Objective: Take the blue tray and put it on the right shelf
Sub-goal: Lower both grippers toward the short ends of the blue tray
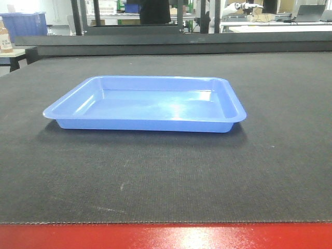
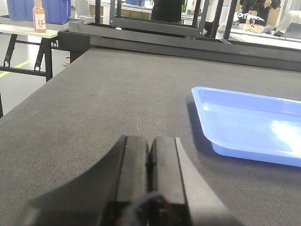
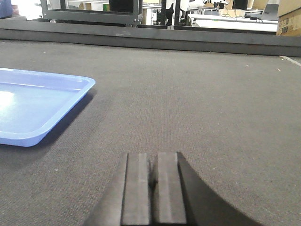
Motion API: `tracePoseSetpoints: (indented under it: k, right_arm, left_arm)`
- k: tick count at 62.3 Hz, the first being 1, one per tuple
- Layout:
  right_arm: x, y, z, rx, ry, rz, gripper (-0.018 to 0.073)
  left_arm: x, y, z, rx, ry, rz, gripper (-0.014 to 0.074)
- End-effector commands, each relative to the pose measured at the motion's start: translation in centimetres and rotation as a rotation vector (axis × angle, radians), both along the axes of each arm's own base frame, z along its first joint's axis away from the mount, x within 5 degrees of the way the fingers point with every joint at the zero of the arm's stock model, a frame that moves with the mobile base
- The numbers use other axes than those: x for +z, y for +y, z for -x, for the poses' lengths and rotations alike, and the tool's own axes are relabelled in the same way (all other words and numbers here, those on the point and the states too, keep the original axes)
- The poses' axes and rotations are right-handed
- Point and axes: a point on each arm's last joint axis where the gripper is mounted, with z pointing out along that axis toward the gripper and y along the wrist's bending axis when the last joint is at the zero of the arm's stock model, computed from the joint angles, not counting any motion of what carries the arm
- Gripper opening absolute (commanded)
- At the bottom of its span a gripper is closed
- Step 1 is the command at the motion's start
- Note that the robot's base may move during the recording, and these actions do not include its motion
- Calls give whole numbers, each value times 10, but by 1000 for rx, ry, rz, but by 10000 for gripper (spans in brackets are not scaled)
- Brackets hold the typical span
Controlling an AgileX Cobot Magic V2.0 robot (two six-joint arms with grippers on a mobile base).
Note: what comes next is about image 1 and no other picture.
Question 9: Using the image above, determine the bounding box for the red metal work table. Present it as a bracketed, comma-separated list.
[1, 223, 331, 248]

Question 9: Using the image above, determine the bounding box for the blue plastic tray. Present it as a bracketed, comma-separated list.
[43, 75, 247, 133]

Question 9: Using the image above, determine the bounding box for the open grey laptop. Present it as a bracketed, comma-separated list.
[284, 5, 325, 23]

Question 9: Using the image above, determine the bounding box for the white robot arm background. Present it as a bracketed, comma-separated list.
[221, 2, 264, 17]

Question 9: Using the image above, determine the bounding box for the orange drink bottle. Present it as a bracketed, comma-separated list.
[0, 18, 13, 53]

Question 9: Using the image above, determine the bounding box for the large blue storage crate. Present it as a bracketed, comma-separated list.
[1, 12, 48, 43]

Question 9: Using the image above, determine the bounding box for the black metal frame structure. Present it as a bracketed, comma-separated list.
[16, 1, 331, 57]

